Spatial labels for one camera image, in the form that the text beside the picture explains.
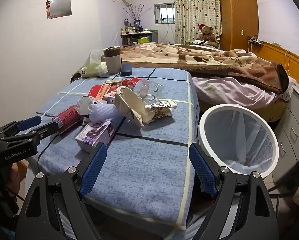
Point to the red label plastic bottle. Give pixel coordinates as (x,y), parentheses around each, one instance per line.
(68,117)

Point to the pink bed sheet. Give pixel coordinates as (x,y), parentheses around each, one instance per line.
(227,90)

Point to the small barred window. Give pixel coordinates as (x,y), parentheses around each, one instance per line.
(164,13)

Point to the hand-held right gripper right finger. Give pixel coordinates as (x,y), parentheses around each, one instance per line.
(202,165)

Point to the power strip with chargers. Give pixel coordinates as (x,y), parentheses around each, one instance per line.
(255,40)

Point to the vase with branches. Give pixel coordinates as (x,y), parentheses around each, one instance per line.
(137,22)

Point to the clear crushed plastic bottle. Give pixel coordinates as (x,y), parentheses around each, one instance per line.
(133,83)

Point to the purple carton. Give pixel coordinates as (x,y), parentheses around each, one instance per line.
(94,133)

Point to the red hanging ornament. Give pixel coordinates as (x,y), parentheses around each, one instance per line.
(48,7)

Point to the dark blue glasses case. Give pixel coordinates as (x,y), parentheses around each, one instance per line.
(126,69)

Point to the printed paper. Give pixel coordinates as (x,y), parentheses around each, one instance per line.
(162,106)

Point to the small gold box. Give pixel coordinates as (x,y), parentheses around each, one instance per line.
(113,81)

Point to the white round bin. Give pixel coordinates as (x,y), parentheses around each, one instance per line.
(235,107)

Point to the shiny wall sheet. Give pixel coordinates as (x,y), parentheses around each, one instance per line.
(60,5)

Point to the wooden headboard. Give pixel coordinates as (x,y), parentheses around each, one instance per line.
(277,55)

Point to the patterned curtain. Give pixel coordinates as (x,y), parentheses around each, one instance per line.
(194,5)

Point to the cluttered desk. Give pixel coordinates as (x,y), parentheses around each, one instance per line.
(129,38)

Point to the person's left hand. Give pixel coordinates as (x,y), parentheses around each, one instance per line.
(14,175)

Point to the wooden wardrobe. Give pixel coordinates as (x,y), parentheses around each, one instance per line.
(237,17)

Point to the grey tumbler brown lid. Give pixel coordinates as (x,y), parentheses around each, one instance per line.
(113,62)

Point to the green tissue pack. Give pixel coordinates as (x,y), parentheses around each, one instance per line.
(92,71)

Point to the blue plaid tablecloth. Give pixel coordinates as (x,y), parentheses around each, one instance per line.
(144,170)

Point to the red medicine box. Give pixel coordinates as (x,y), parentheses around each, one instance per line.
(97,91)

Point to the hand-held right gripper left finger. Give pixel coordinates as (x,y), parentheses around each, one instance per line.
(94,165)

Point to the brown printed blanket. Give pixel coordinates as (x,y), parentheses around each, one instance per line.
(189,57)

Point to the white drawer cabinet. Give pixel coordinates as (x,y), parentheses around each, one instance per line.
(289,130)

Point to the pink white carton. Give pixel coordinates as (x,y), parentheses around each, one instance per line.
(113,93)

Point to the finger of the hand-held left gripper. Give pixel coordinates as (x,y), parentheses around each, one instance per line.
(47,130)
(29,123)

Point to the clear bin liner bag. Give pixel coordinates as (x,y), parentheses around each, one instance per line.
(239,140)

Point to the white foam net sleeve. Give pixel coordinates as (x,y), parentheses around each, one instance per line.
(104,112)

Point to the brown teddy bear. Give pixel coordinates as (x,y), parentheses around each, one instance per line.
(206,33)

